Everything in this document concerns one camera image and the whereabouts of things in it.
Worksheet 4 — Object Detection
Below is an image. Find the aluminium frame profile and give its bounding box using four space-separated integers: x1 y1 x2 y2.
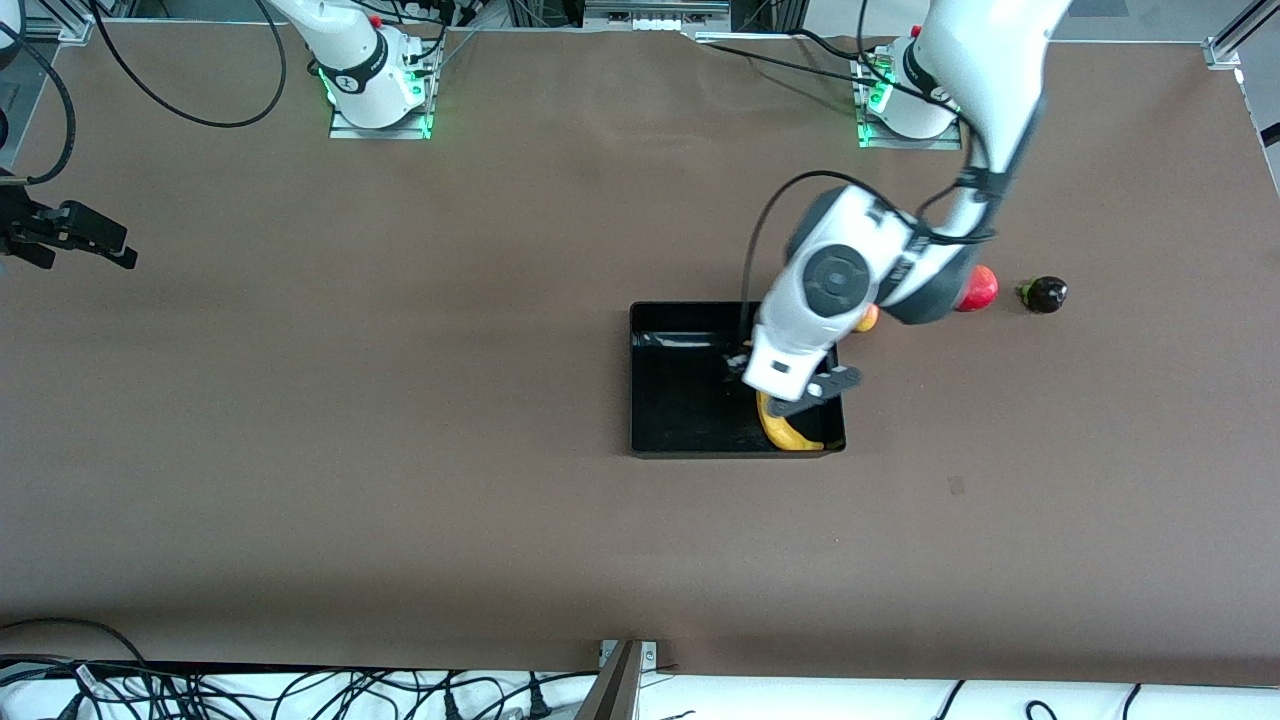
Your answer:
25 0 96 43
1203 0 1280 71

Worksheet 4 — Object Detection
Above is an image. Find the black base cable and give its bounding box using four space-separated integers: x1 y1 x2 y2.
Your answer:
790 28 891 63
700 42 881 86

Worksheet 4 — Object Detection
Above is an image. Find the thin grey cable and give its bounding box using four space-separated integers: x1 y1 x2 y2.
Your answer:
425 28 487 81

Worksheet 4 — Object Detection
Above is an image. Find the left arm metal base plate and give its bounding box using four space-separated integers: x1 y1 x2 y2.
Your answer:
857 55 964 151

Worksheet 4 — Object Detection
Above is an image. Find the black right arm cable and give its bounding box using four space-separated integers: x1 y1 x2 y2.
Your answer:
0 0 288 186

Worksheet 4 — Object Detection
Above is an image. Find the black rectangular plastic tray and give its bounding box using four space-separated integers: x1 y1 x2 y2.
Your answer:
629 302 847 459

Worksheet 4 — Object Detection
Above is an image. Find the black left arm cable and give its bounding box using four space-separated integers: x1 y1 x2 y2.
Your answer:
740 75 1001 331

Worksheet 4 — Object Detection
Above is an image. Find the grey metal equipment box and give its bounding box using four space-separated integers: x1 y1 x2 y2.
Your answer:
583 0 733 31

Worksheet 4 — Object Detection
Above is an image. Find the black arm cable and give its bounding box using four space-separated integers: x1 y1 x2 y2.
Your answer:
740 75 1001 331
0 0 288 186

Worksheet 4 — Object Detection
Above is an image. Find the grey metal camera post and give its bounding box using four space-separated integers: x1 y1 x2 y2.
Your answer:
575 640 646 720

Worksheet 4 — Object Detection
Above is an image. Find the dark purple fruit green stem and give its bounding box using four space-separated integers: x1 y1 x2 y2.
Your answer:
1018 276 1069 314

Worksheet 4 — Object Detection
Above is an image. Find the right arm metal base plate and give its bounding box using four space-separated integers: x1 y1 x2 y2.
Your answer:
328 60 437 140

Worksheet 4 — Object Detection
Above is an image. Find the red pomegranate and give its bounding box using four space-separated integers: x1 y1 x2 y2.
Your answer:
955 265 999 313

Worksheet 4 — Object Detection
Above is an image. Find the brown table mat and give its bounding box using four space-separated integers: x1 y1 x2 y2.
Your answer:
0 20 1280 688

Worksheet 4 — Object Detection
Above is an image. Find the yellow banana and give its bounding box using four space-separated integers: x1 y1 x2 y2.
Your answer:
756 390 826 452

